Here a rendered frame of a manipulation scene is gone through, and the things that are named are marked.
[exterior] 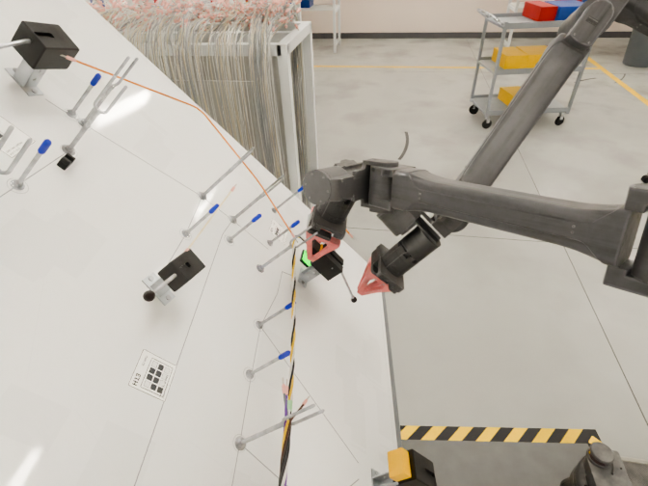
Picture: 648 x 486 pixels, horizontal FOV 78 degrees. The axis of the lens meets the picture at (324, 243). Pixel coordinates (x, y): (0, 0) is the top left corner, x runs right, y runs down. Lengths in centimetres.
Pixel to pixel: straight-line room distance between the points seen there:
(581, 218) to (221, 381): 49
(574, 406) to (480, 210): 170
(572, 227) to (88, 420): 55
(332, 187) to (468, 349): 168
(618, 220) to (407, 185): 27
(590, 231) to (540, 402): 166
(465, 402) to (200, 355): 158
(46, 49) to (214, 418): 52
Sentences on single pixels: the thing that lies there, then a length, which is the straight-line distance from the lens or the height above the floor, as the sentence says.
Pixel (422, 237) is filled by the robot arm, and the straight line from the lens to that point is 77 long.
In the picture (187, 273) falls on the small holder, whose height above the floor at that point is 134.
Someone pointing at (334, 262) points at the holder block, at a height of 116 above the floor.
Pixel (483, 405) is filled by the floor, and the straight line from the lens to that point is 204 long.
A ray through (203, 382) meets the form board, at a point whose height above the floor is 121.
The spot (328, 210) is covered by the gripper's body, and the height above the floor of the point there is 128.
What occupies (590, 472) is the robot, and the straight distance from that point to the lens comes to 172.
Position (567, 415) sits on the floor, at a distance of 215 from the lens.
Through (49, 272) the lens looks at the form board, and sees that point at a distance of 55.
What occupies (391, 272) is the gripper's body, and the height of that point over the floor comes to 114.
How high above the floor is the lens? 168
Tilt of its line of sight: 38 degrees down
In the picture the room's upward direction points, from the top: 3 degrees counter-clockwise
